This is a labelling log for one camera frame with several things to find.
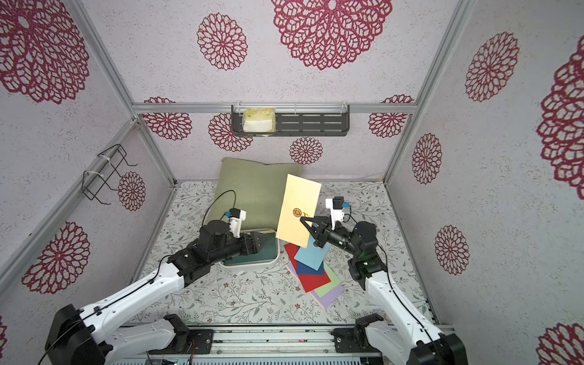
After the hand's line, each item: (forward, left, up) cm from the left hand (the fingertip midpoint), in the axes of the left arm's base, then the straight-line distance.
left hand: (265, 238), depth 76 cm
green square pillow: (+26, +6, -4) cm, 27 cm away
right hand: (+1, -12, +10) cm, 15 cm away
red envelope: (-8, -15, -20) cm, 26 cm away
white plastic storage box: (-1, +2, -18) cm, 18 cm away
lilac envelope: (-13, -22, -21) cm, 33 cm away
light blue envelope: (+4, -18, -21) cm, 28 cm away
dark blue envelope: (-3, -14, -21) cm, 25 cm away
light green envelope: (-8, -25, -21) cm, 34 cm away
